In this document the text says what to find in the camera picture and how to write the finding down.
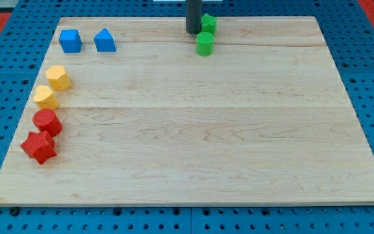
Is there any yellow heart block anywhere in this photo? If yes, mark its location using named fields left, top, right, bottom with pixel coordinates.
left=33, top=85, right=60, bottom=110

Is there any red star block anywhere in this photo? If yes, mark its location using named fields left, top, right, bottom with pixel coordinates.
left=20, top=131, right=57, bottom=164

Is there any green star block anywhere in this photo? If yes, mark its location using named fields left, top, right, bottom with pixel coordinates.
left=201, top=14, right=218, bottom=35

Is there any blue cube block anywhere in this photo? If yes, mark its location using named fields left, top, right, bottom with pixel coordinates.
left=59, top=29, right=82, bottom=53

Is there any light wooden board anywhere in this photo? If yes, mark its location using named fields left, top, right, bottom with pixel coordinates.
left=0, top=16, right=374, bottom=207

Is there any yellow hexagon block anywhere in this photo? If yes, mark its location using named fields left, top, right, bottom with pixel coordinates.
left=45, top=66, right=71, bottom=91

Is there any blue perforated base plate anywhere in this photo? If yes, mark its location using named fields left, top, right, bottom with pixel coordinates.
left=0, top=0, right=374, bottom=233

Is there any red cylinder block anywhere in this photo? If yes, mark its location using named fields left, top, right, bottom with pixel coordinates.
left=32, top=109, right=62, bottom=137

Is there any green cylinder block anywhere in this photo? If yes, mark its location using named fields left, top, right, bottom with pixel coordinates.
left=196, top=32, right=214, bottom=57

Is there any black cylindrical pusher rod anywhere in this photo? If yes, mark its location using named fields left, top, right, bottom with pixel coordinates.
left=186, top=0, right=202, bottom=34

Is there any blue triangle block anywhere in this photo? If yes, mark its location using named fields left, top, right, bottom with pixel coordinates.
left=93, top=28, right=116, bottom=52

